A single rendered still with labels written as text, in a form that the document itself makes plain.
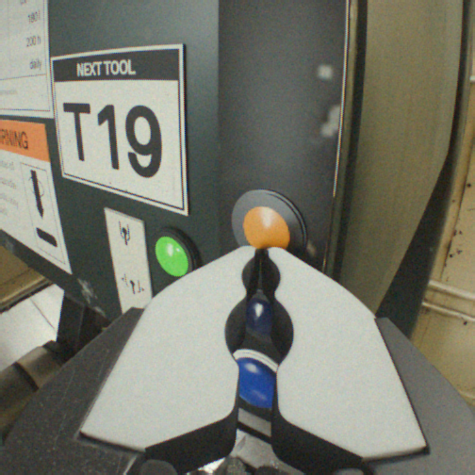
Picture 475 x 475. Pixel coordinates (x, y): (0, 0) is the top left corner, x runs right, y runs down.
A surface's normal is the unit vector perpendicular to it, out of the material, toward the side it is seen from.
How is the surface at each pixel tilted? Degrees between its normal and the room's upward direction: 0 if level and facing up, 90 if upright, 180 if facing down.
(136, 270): 90
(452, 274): 90
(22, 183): 90
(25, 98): 90
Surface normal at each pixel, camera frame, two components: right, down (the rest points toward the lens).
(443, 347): -0.55, 0.38
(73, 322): -0.43, -0.11
